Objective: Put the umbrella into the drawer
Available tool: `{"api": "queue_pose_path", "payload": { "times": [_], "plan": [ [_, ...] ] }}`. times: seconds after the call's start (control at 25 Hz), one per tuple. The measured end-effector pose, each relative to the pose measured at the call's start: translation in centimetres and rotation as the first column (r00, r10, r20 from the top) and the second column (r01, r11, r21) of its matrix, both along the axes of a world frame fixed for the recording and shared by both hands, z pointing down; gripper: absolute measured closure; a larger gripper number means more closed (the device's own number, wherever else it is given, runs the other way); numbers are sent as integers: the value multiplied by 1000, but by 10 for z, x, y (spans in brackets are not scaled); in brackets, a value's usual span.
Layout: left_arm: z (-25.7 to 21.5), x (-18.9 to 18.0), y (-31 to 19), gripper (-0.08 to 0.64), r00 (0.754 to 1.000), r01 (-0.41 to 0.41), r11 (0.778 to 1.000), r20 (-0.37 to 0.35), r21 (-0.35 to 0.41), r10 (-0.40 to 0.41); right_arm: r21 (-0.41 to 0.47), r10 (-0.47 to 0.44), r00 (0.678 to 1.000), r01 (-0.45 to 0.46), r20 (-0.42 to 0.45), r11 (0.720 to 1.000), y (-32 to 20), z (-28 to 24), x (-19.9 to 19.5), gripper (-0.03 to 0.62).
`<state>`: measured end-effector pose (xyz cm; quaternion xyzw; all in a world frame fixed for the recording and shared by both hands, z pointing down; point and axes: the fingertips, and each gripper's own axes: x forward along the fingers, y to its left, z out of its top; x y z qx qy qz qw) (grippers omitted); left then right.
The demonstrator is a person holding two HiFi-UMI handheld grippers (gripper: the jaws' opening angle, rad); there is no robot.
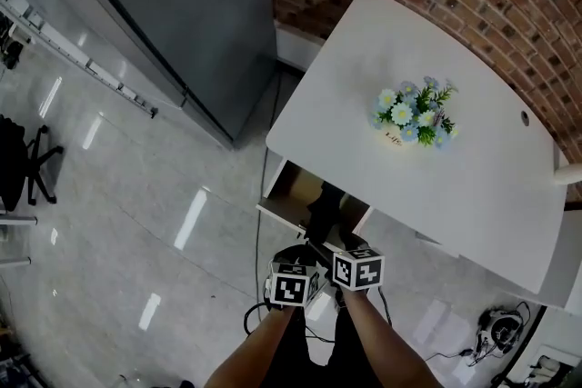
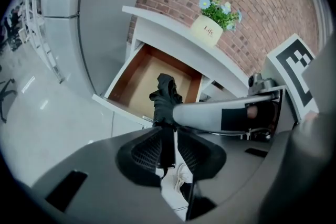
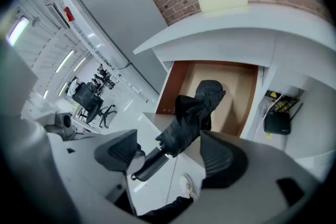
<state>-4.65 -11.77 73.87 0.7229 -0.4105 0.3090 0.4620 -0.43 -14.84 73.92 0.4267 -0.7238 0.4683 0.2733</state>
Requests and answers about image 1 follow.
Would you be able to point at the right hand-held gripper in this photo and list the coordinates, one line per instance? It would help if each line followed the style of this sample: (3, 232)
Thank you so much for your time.
(358, 271)

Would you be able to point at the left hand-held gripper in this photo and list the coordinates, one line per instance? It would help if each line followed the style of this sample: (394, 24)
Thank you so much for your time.
(287, 290)

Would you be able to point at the white drawer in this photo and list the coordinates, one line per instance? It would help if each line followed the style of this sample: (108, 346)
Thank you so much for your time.
(286, 200)

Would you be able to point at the person's right forearm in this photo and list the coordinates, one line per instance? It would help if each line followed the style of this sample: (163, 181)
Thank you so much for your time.
(384, 345)

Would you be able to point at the person's left forearm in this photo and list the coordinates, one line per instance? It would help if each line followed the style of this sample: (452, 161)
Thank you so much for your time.
(247, 354)

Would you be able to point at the person's black trousers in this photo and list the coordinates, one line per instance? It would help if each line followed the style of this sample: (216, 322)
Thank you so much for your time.
(318, 359)

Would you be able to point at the white desk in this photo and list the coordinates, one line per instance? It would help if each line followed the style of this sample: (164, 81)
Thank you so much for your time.
(454, 204)

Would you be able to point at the metal table leg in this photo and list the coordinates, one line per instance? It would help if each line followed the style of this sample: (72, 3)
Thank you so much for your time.
(16, 261)
(18, 221)

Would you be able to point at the grey cabinet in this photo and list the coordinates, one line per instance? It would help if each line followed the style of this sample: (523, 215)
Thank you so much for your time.
(182, 13)

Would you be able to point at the black office chair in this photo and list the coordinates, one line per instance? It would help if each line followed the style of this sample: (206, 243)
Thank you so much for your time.
(18, 163)

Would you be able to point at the aluminium ladder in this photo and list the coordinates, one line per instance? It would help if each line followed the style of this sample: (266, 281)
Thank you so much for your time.
(73, 50)

